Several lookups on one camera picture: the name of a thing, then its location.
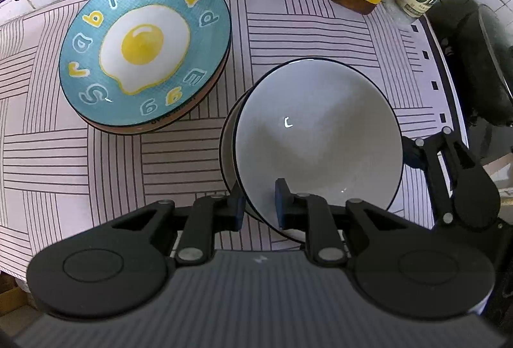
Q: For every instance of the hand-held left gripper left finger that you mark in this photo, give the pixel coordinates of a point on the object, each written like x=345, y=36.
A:
x=240, y=209

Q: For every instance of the black wok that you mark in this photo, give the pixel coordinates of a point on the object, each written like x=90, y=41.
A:
x=473, y=51

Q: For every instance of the striped patterned tablecloth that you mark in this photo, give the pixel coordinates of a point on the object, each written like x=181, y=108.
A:
x=120, y=179

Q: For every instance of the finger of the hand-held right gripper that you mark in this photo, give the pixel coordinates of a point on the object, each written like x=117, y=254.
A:
x=412, y=153

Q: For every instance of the cardboard box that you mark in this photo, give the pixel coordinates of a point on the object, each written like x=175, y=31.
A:
x=12, y=290

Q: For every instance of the blue egg print plate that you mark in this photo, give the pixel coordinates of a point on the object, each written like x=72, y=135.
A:
x=140, y=43

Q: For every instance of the large white bowl dark rim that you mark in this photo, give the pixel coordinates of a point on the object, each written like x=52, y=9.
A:
x=320, y=131

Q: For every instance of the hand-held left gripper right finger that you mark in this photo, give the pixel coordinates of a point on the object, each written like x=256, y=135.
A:
x=280, y=199

